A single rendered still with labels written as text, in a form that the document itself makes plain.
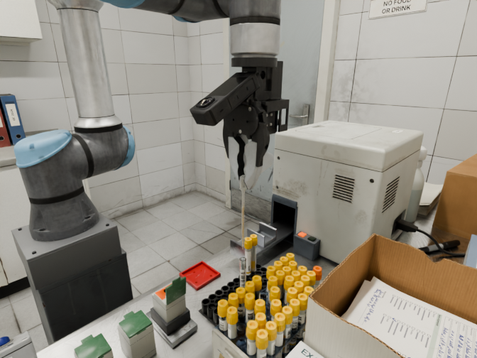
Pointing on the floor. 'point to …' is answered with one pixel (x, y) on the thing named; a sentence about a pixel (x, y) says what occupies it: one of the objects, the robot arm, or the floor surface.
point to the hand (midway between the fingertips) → (243, 182)
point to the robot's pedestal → (83, 297)
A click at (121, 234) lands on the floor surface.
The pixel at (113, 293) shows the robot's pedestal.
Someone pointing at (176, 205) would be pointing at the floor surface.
